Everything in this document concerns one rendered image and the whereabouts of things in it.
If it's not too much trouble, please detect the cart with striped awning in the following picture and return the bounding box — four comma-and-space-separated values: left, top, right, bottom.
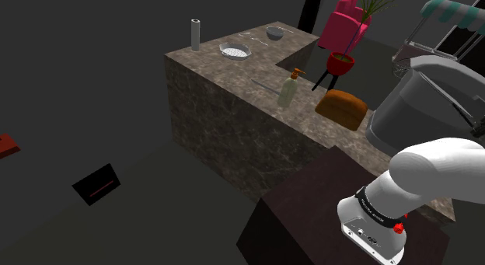
391, 0, 485, 80

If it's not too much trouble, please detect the brown bread loaf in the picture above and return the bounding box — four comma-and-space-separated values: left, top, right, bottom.
314, 89, 369, 132

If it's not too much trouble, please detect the plant in red pot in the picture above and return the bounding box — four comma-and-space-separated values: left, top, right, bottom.
311, 0, 397, 93

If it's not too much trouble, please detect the pink armchair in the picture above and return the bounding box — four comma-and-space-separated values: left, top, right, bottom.
316, 0, 372, 55

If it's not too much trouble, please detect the green soap bottle orange pump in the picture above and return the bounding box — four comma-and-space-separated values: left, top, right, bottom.
277, 68, 307, 108

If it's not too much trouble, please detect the grey table knife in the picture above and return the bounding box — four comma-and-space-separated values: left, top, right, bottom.
249, 78, 281, 96

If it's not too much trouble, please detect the grey bowl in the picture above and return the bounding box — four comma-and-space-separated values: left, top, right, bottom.
265, 26, 285, 42

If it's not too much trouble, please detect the grey oval perforated dish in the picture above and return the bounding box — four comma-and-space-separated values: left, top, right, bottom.
218, 42, 253, 61

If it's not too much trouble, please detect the grey cylinder vase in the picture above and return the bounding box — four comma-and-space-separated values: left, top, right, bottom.
190, 18, 201, 53

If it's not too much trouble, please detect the black box with red line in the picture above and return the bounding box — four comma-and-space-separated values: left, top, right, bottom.
71, 162, 122, 207

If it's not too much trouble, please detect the red block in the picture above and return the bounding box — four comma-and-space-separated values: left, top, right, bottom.
0, 133, 22, 160

